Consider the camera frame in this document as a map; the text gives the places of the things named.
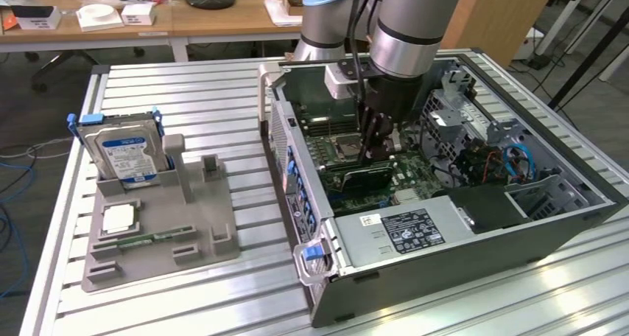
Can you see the metal drive cage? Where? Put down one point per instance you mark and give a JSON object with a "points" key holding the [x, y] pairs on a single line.
{"points": [[452, 118]]}

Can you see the orange box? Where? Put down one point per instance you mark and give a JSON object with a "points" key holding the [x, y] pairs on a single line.
{"points": [[7, 23]]}

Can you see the silver chipset heat sink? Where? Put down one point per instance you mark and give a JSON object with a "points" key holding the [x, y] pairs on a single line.
{"points": [[407, 196]]}

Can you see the white floor box red dot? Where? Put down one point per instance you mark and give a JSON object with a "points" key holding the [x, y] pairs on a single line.
{"points": [[528, 45]]}

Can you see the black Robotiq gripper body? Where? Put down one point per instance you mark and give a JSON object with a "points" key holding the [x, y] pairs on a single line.
{"points": [[395, 96]]}

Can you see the white box round insert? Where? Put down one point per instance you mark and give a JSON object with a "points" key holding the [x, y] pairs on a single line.
{"points": [[100, 19]]}

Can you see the grey parts rack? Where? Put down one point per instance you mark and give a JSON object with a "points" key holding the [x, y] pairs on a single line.
{"points": [[157, 218]]}

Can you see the green graphics card black fan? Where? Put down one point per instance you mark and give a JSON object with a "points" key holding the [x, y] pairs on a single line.
{"points": [[365, 179]]}

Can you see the metal disk bay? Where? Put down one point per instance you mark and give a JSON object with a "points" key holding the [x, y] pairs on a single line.
{"points": [[551, 196]]}

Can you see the silver hard disk blue label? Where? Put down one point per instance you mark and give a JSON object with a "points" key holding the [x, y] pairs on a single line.
{"points": [[123, 155]]}

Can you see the white paper stack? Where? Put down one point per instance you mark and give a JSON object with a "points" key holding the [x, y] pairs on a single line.
{"points": [[283, 17]]}

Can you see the blue plastic disk caddy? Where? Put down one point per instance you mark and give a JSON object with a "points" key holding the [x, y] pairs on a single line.
{"points": [[89, 120]]}

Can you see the white box black lid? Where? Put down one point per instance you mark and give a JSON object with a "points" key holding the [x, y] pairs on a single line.
{"points": [[36, 23]]}

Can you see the silver CPU chip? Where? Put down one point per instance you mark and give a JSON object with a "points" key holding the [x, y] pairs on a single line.
{"points": [[119, 218]]}

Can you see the wooden cabinet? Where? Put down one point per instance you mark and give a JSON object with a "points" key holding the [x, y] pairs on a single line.
{"points": [[511, 19]]}

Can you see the blue case latch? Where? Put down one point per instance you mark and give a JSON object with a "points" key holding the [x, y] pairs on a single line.
{"points": [[312, 254]]}

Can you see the CPU socket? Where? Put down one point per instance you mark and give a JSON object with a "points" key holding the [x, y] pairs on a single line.
{"points": [[347, 146]]}

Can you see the black power adapter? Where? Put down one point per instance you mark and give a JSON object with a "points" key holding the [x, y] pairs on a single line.
{"points": [[539, 62]]}

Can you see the black chair base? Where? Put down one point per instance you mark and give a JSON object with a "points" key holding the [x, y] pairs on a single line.
{"points": [[49, 65]]}

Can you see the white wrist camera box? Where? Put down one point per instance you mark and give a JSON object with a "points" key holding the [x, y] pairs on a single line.
{"points": [[339, 82]]}

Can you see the green loose RAM stick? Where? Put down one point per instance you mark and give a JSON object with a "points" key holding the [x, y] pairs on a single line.
{"points": [[135, 241]]}

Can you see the open dark grey PC case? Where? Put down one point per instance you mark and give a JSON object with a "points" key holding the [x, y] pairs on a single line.
{"points": [[443, 284]]}

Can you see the wooden desk white frame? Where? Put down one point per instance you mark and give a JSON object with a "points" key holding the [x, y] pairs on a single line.
{"points": [[73, 35], [221, 23]]}

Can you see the grey power supply unit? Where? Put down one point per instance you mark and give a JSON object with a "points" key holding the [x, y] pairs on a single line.
{"points": [[364, 240]]}

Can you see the metal socket cover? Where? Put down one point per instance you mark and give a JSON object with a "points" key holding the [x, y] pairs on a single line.
{"points": [[397, 140]]}

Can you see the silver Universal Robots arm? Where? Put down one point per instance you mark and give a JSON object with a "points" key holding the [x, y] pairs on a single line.
{"points": [[408, 37]]}

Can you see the small white labelled box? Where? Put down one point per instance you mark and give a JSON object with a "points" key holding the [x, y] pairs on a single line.
{"points": [[137, 17]]}

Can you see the green motherboard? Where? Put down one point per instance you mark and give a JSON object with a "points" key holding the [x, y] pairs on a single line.
{"points": [[417, 170]]}

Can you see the black tripod pole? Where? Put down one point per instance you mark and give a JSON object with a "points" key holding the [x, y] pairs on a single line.
{"points": [[589, 56]]}

